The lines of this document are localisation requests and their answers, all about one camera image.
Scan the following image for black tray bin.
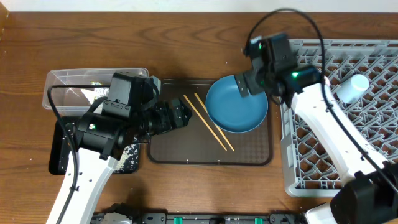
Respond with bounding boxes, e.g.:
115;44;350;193
49;113;138;175

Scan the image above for brown serving tray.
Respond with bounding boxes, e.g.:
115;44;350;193
147;79;274;166

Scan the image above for dark blue plate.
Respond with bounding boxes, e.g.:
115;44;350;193
205;75;269;133

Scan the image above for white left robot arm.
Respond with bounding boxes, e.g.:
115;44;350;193
47;72;192;223

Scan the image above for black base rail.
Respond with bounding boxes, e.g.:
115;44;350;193
90;203;306;224

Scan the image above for foil snack wrapper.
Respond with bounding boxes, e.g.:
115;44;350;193
92;88;109;100

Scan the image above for white rice pile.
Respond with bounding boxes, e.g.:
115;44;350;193
62;124;140;172

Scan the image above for wooden chopstick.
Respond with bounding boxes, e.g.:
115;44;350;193
194;93;235;152
183;95;227;151

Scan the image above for white paper napkin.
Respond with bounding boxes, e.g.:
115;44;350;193
81;89;96;105

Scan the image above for clear plastic bin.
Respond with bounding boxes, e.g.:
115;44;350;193
42;68;149;116

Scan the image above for pink cup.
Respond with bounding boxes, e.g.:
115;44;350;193
323;76;330;87

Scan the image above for grey dishwasher rack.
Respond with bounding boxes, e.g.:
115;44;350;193
280;39;397;197

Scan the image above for light blue cup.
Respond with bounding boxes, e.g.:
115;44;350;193
336;74;370;104

